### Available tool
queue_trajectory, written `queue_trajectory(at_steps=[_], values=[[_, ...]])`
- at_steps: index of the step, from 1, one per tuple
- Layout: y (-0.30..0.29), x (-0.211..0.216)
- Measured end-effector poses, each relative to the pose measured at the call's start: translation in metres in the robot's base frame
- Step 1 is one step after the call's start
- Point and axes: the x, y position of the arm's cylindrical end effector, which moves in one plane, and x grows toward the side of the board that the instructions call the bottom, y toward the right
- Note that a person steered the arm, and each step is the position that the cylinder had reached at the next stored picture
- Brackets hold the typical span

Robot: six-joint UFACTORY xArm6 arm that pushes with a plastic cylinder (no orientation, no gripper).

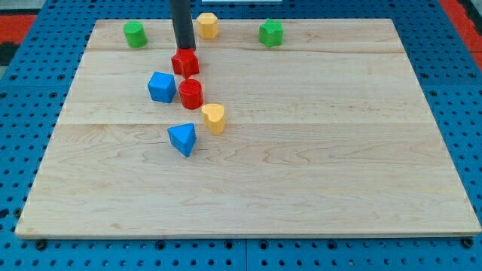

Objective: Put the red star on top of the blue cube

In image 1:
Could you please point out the wooden board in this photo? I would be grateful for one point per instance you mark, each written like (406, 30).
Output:
(327, 136)

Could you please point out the yellow hexagon block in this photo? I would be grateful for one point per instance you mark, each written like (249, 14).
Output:
(207, 24)

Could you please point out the blue cube block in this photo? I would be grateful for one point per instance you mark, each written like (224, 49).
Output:
(162, 87)

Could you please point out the green cylinder block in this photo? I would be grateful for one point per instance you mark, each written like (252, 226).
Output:
(135, 34)

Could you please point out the red cylinder block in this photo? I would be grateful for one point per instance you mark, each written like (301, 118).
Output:
(191, 93)

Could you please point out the red star block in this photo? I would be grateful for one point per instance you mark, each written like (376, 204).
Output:
(185, 63)

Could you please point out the yellow heart block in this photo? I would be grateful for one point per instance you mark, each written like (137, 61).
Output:
(214, 117)

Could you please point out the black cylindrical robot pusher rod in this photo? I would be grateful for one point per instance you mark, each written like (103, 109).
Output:
(182, 24)

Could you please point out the blue triangle block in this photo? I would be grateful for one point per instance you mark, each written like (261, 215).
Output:
(182, 138)

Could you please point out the green star block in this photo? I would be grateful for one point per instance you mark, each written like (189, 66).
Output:
(271, 33)

